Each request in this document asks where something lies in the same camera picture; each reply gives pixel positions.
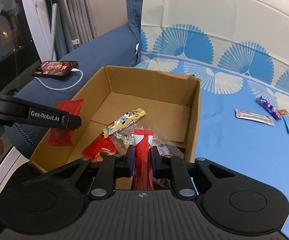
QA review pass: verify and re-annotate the yellow snack packet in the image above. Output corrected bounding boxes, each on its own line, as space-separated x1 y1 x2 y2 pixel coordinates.
103 108 148 138

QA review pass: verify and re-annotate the white charging cable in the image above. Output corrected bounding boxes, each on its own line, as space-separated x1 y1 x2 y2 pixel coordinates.
34 68 84 91

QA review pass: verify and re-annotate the blue sofa back cushion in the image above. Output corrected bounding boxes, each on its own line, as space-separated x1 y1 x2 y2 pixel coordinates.
125 0 148 68

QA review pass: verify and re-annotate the silver snack packet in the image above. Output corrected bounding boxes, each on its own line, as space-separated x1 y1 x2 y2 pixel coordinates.
234 108 275 127

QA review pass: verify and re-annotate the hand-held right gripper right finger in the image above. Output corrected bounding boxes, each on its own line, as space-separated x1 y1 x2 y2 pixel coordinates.
151 146 237 198

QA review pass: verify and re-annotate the red white snack stick packet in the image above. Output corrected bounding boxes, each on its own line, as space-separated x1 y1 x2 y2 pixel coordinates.
132 129 155 190

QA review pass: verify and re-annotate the plain red snack packet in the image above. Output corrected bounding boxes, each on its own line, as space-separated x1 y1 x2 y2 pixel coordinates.
48 99 84 147

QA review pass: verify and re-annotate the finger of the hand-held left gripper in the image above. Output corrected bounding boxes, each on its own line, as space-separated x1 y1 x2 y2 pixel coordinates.
22 102 82 130

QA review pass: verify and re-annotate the grey curtain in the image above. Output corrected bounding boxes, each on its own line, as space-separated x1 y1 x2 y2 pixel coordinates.
55 0 97 52

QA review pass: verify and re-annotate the clear candy bag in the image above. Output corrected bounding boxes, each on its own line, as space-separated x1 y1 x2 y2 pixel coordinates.
111 126 166 157

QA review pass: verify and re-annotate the blue fan-patterned bed sheet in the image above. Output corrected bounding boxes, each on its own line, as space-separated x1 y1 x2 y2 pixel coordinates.
131 0 289 235

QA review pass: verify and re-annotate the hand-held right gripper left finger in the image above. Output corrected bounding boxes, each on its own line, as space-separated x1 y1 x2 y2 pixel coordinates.
46 145 136 201

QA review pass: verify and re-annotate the teal curtain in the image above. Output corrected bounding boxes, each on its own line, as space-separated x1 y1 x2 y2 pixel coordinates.
54 2 67 55

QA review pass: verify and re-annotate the brown cardboard box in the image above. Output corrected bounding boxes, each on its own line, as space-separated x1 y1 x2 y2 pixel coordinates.
28 65 202 190

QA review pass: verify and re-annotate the white window frame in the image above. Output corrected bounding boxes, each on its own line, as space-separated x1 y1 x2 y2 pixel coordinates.
17 0 54 63

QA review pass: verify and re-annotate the black smartphone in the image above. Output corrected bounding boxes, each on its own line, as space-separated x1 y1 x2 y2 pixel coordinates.
31 60 79 77

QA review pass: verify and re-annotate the red cookie snack packet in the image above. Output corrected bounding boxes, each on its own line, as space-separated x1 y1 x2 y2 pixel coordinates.
82 133 121 162

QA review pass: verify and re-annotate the blue plastic strip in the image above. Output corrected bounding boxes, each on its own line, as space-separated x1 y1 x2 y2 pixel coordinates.
281 116 289 134

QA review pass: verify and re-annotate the purple snack packet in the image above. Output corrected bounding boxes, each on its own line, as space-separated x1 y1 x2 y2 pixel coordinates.
257 96 289 119

